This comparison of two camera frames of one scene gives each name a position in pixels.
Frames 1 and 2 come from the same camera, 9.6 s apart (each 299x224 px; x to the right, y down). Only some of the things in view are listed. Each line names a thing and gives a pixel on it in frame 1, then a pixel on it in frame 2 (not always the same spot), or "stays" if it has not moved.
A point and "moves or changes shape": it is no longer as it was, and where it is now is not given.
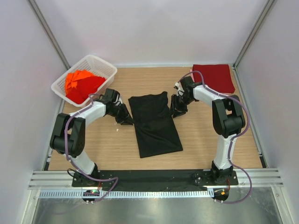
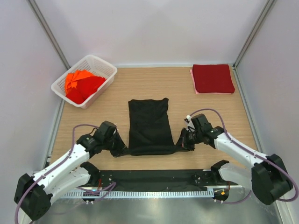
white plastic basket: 95,65 stays
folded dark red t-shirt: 217,76 stays
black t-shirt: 156,130 moves or changes shape
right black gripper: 175,106 -> 185,143
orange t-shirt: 72,78 stays
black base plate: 159,178 stays
